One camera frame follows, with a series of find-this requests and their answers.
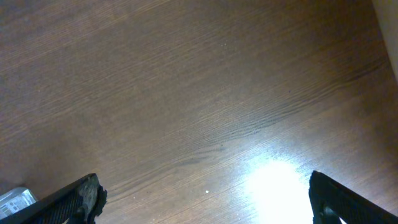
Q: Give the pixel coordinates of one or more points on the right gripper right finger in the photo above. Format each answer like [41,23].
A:
[332,202]

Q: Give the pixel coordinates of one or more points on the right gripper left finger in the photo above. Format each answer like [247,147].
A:
[79,202]

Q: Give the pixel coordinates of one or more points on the clear plastic container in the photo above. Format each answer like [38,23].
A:
[15,200]

